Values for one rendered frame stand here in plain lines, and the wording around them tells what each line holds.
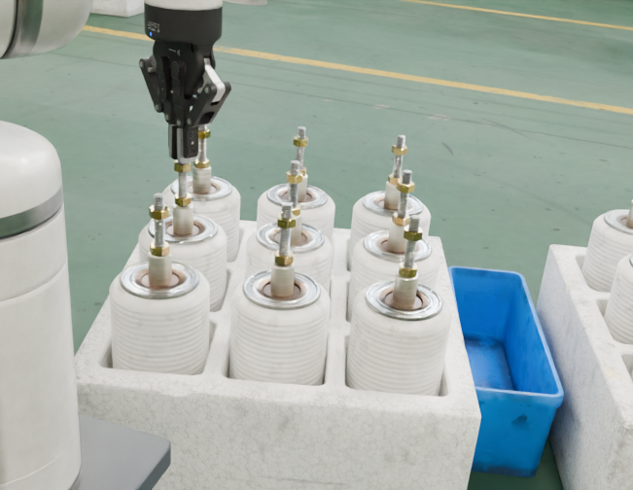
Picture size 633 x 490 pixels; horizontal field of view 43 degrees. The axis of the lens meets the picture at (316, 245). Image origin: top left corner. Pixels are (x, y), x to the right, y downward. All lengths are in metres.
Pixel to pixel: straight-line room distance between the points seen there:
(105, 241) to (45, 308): 1.04
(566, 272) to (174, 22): 0.58
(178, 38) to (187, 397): 0.33
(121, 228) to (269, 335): 0.78
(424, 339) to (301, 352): 0.12
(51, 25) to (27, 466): 0.22
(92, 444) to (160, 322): 0.26
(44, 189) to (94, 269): 0.97
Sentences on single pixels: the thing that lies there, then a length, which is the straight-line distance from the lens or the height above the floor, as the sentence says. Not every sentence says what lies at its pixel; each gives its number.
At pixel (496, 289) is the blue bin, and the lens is 1.18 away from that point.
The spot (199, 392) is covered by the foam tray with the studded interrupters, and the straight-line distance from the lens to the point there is 0.76.
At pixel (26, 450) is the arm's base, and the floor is 0.35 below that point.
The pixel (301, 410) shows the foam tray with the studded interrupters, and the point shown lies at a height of 0.17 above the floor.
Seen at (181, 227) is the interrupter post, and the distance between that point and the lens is 0.88.
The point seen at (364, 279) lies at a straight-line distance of 0.86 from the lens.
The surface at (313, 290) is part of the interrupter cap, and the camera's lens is 0.78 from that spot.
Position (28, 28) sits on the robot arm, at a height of 0.56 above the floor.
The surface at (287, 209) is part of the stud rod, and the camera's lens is 0.73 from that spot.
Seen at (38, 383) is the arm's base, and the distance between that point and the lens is 0.42.
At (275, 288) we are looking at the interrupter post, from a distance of 0.76.
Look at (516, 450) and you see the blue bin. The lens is 0.97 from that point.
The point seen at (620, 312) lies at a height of 0.20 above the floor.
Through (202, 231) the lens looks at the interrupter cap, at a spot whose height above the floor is 0.25.
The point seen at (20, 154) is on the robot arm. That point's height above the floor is 0.50.
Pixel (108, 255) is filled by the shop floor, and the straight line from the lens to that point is 1.39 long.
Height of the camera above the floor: 0.63
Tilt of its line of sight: 26 degrees down
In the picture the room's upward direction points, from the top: 5 degrees clockwise
